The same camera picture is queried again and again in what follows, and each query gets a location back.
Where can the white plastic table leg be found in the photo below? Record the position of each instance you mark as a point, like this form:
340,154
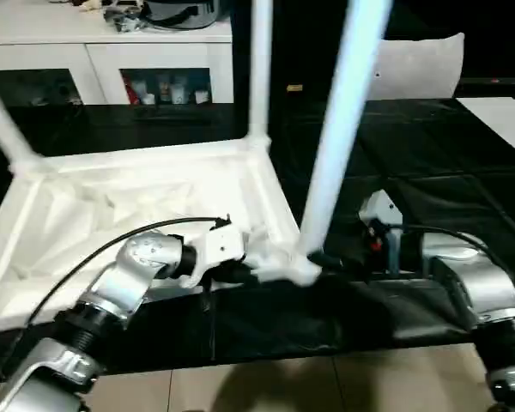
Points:
4,124
343,107
259,64

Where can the white plastic table top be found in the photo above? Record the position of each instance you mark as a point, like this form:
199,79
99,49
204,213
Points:
68,193

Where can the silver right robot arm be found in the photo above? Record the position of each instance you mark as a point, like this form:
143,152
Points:
476,283

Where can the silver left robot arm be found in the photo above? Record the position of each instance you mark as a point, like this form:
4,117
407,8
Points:
120,279

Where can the black table mat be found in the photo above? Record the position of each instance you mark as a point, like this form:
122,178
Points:
433,171

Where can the white flat board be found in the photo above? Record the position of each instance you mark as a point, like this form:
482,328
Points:
502,124

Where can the grey cushion with metal fittings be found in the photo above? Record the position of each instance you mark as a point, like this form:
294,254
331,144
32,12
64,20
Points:
420,64

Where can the black bar with red light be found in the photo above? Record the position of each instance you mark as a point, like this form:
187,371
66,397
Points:
498,81

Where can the white glass-door cabinet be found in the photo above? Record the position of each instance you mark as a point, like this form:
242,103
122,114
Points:
47,56

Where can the beige plush toy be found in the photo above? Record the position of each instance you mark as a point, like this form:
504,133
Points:
88,4

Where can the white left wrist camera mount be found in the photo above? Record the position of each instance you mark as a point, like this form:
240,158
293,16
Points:
219,249

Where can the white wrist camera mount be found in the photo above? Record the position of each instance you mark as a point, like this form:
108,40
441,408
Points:
384,210
219,249

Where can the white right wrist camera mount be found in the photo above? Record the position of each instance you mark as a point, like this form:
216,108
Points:
384,210

